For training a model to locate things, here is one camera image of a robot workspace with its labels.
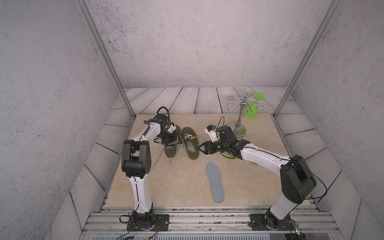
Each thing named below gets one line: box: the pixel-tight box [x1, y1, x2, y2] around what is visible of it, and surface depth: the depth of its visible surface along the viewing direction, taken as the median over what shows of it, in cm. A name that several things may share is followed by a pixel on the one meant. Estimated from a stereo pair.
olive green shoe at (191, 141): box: [181, 127, 199, 160], surface depth 101 cm
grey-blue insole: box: [206, 162, 225, 204], surface depth 88 cm
